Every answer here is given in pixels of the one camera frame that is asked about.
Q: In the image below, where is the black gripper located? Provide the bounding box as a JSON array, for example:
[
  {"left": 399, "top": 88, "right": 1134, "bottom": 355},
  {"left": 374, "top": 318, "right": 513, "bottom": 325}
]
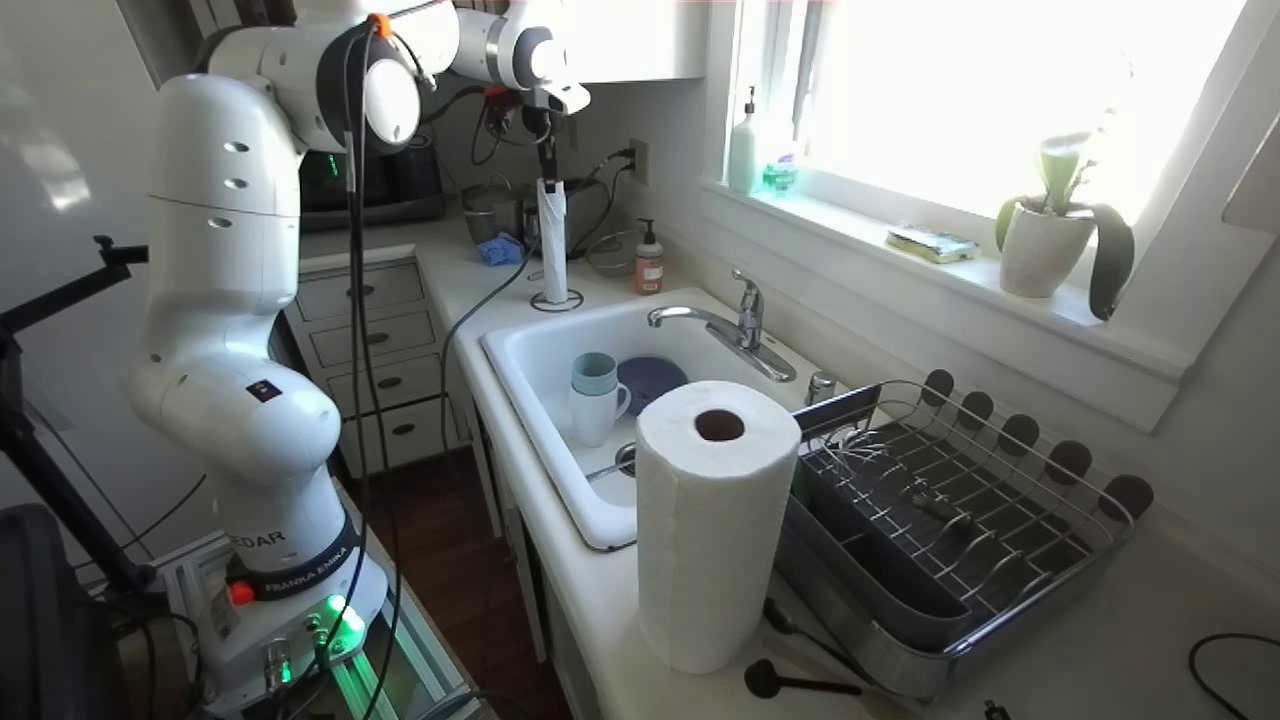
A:
[{"left": 513, "top": 91, "right": 563, "bottom": 189}]

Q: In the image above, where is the thin white paper towel roll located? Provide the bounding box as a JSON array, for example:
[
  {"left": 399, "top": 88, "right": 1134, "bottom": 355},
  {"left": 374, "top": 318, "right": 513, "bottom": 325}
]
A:
[{"left": 531, "top": 177, "right": 577, "bottom": 304}]

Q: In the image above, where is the robot base with green lights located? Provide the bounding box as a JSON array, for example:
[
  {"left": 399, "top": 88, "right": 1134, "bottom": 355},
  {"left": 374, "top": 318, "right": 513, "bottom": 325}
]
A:
[{"left": 158, "top": 533, "right": 486, "bottom": 720}]

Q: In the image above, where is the full white paper towel roll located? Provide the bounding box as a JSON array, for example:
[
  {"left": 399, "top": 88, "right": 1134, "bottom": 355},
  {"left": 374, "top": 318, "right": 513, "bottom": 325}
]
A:
[{"left": 632, "top": 378, "right": 806, "bottom": 675}]

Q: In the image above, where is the crumpled blue cloth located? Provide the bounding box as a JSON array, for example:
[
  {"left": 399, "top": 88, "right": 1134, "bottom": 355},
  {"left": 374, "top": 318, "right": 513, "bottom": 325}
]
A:
[{"left": 478, "top": 234, "right": 527, "bottom": 274}]

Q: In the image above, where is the orange soap pump bottle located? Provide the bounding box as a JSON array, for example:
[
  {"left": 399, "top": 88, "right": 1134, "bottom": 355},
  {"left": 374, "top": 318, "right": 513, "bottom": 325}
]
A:
[{"left": 632, "top": 217, "right": 667, "bottom": 299}]

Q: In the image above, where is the black microwave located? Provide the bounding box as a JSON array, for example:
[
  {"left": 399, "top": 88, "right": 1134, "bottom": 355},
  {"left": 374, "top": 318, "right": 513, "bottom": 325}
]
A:
[{"left": 297, "top": 136, "right": 451, "bottom": 234}]

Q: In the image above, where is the green dish soap bottle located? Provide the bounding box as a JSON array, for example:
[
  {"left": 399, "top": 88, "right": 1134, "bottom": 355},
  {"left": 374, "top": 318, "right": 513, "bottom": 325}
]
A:
[{"left": 724, "top": 85, "right": 765, "bottom": 196}]

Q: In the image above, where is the teal and white mug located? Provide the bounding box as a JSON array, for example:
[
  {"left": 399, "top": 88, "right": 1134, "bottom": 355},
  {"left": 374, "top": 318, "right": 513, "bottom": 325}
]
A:
[{"left": 568, "top": 348, "right": 637, "bottom": 453}]

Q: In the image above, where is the white kitchen sink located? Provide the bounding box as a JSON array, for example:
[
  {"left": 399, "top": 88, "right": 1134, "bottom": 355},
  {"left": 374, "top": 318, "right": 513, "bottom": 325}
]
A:
[{"left": 478, "top": 293, "right": 821, "bottom": 558}]

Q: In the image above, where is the blue bowl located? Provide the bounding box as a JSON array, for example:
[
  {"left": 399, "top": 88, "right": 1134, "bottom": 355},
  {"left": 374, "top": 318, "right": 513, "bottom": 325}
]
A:
[{"left": 613, "top": 352, "right": 696, "bottom": 421}]

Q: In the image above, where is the chrome faucet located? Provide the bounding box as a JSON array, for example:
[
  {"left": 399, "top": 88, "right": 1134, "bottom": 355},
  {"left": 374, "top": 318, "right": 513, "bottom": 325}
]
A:
[{"left": 650, "top": 269, "right": 800, "bottom": 389}]

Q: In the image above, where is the white drawer cabinet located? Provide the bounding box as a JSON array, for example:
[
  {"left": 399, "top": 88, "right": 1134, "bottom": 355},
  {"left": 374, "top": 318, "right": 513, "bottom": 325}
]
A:
[{"left": 285, "top": 253, "right": 464, "bottom": 477}]

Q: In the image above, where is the yellow green sponge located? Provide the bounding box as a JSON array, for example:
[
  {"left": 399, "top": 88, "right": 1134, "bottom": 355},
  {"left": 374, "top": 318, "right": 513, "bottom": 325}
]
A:
[{"left": 883, "top": 226, "right": 975, "bottom": 269}]

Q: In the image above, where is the white sink base cabinet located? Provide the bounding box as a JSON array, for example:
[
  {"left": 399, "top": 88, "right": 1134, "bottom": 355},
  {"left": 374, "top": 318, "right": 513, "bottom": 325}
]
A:
[{"left": 451, "top": 335, "right": 645, "bottom": 720}]

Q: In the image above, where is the white plant pot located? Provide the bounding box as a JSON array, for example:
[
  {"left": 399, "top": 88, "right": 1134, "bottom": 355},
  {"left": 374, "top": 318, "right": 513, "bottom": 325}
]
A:
[{"left": 996, "top": 196, "right": 1098, "bottom": 304}]

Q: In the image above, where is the metal dish rack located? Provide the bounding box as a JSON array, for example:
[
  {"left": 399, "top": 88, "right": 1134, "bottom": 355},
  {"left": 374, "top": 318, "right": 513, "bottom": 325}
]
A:
[{"left": 772, "top": 369, "right": 1162, "bottom": 706}]

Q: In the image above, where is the green houseplant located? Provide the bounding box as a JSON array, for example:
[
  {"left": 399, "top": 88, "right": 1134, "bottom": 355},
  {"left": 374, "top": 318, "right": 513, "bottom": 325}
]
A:
[{"left": 994, "top": 131, "right": 1140, "bottom": 325}]

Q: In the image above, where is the black ladle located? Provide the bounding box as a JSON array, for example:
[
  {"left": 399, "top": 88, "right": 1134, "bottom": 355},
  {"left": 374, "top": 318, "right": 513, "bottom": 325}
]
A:
[{"left": 742, "top": 658, "right": 874, "bottom": 706}]

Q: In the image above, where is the beige wall outlet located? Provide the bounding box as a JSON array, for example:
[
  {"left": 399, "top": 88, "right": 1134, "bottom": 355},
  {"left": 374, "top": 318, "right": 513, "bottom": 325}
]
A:
[{"left": 618, "top": 136, "right": 652, "bottom": 189}]

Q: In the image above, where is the wire paper towel stand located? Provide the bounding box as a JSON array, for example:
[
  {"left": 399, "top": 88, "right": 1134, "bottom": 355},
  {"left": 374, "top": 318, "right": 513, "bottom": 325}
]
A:
[{"left": 527, "top": 283, "right": 590, "bottom": 318}]

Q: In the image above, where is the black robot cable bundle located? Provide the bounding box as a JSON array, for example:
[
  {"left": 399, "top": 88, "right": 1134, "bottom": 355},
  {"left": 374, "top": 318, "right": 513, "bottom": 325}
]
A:
[{"left": 335, "top": 12, "right": 414, "bottom": 720}]

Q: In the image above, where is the black camera tripod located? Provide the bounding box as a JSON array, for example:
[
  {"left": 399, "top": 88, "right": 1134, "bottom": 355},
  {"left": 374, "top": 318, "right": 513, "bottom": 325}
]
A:
[{"left": 0, "top": 238, "right": 174, "bottom": 633}]

